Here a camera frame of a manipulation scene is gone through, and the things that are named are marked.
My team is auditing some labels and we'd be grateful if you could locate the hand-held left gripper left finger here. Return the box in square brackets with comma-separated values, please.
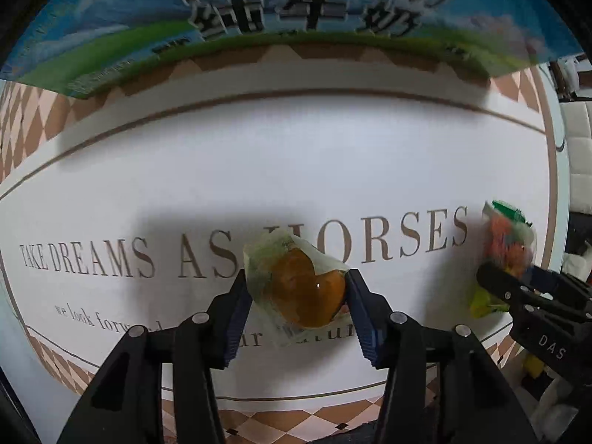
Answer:
[55, 270, 254, 444]

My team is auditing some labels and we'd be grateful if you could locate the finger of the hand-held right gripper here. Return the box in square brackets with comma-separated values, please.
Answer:
[527, 267, 592, 320]
[476, 263, 539, 320]

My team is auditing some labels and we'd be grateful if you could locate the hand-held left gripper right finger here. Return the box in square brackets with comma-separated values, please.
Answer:
[343, 269, 539, 444]

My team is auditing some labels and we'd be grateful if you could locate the green clear mixed snack packet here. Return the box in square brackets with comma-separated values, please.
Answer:
[469, 200, 537, 317]

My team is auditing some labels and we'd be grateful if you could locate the clear packet brown food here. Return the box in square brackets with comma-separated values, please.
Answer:
[243, 226, 352, 347]

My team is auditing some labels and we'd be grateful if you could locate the printed cardboard box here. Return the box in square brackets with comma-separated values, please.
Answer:
[0, 0, 583, 100]

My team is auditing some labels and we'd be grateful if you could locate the person's right hand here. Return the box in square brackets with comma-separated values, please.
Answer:
[532, 372, 592, 440]

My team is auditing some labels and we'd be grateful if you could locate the yellow item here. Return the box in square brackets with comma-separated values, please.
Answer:
[522, 351, 549, 380]

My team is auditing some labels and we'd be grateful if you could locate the white tufted sofa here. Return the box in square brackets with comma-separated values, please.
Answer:
[562, 102, 592, 209]

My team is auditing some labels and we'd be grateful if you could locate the diamond border tablecloth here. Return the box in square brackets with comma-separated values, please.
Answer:
[0, 46, 569, 444]

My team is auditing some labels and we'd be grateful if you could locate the dark storage rack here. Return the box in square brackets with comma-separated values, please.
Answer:
[550, 55, 592, 102]

